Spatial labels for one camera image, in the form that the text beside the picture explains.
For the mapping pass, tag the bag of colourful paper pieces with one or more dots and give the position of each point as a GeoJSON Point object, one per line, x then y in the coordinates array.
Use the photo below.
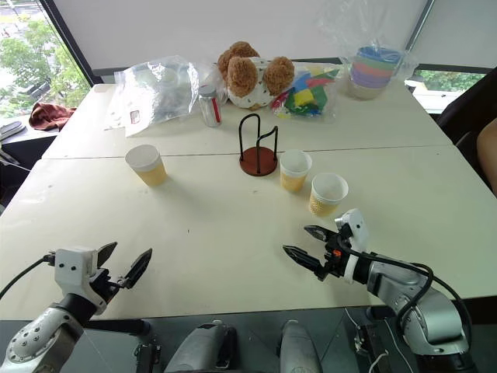
{"type": "Point", "coordinates": [303, 97]}

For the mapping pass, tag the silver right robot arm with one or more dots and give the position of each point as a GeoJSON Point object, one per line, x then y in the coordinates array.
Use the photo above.
{"type": "Point", "coordinates": [423, 311]}

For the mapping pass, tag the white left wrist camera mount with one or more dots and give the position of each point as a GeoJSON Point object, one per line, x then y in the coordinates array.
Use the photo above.
{"type": "Point", "coordinates": [71, 264]}

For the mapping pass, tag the black window frame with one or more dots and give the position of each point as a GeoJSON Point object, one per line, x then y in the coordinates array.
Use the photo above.
{"type": "Point", "coordinates": [68, 40]}

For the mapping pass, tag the clear plastic bag around bowls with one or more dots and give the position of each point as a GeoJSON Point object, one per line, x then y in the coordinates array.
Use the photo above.
{"type": "Point", "coordinates": [349, 31]}

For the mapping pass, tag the clear jar with grey lid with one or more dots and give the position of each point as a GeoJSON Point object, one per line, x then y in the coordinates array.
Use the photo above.
{"type": "Point", "coordinates": [209, 109]}

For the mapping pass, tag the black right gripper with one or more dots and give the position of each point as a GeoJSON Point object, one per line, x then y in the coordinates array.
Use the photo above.
{"type": "Point", "coordinates": [333, 264]}

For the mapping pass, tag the person's bare forearm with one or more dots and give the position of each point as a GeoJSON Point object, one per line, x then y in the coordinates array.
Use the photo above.
{"type": "Point", "coordinates": [488, 151]}

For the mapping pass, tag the ribbed yellow paper cup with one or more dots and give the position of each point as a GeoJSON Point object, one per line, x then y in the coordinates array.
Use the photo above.
{"type": "Point", "coordinates": [324, 204]}

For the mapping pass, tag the grey flat object on sill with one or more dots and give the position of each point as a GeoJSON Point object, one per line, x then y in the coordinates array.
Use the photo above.
{"type": "Point", "coordinates": [11, 128]}

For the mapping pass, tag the dark rounded grey shape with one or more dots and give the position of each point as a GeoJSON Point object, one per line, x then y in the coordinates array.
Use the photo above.
{"type": "Point", "coordinates": [299, 349]}
{"type": "Point", "coordinates": [202, 349]}

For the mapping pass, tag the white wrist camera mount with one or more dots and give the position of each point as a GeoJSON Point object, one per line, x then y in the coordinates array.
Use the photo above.
{"type": "Point", "coordinates": [71, 264]}
{"type": "Point", "coordinates": [358, 227]}

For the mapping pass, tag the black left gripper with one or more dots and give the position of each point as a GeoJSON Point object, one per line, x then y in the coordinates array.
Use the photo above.
{"type": "Point", "coordinates": [101, 283]}

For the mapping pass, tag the black bar under table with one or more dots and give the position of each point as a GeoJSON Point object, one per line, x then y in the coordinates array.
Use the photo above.
{"type": "Point", "coordinates": [116, 325]}

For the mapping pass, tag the red-brown cloth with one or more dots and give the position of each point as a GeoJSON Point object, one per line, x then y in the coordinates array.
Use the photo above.
{"type": "Point", "coordinates": [48, 116]}

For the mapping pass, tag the smooth yellow paper cup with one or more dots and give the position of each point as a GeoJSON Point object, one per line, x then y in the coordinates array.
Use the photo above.
{"type": "Point", "coordinates": [294, 176]}
{"type": "Point", "coordinates": [149, 171]}

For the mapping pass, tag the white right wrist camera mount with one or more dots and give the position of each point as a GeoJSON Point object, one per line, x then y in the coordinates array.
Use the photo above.
{"type": "Point", "coordinates": [358, 227]}

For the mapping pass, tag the brown and white plush toy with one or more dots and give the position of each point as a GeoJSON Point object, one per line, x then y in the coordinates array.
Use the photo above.
{"type": "Point", "coordinates": [242, 77]}

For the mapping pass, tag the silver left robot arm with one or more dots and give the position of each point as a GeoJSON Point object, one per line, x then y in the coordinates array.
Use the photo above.
{"type": "Point", "coordinates": [37, 336]}

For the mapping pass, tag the clear plastic zip bag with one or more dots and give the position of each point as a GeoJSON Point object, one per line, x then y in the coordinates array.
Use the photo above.
{"type": "Point", "coordinates": [159, 93]}

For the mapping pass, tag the person's dark clothing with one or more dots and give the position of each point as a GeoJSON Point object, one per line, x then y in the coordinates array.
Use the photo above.
{"type": "Point", "coordinates": [471, 105]}

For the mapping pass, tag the stack of colourful bowls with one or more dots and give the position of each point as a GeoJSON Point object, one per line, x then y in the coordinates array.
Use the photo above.
{"type": "Point", "coordinates": [370, 74]}

